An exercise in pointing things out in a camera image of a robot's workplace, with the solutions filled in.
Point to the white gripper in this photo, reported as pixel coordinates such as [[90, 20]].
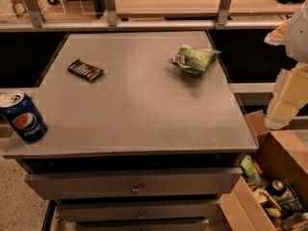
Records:
[[298, 38]]

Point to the black rxbar chocolate bar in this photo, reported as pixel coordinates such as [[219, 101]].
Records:
[[85, 71]]

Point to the can in box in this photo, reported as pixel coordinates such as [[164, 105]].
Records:
[[276, 187]]

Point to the blue pepsi can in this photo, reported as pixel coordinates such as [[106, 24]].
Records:
[[18, 109]]

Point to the cardboard box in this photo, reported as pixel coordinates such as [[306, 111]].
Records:
[[282, 155]]

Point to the green chip bag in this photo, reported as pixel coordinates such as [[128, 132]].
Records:
[[194, 61]]

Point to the green bag in box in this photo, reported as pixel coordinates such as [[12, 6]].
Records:
[[250, 173]]

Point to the top grey drawer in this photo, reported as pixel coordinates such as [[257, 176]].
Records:
[[97, 184]]

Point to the grey drawer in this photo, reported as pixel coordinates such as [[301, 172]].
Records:
[[184, 224], [140, 210], [97, 184]]

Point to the grey drawer cabinet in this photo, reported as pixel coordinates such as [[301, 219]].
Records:
[[143, 113]]

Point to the middle grey drawer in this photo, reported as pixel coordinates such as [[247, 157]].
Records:
[[140, 210]]

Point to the bottom grey drawer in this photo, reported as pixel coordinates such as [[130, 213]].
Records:
[[184, 224]]

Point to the colourful snack package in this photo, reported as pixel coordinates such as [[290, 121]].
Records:
[[13, 11]]

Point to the right metal bracket post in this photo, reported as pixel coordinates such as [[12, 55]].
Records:
[[223, 12]]

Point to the metal bracket post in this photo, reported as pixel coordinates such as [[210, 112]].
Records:
[[111, 12], [35, 13], [223, 12]]

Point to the middle metal bracket post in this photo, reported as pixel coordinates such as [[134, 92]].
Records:
[[111, 12]]

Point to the left metal bracket post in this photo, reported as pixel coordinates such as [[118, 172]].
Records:
[[35, 13]]

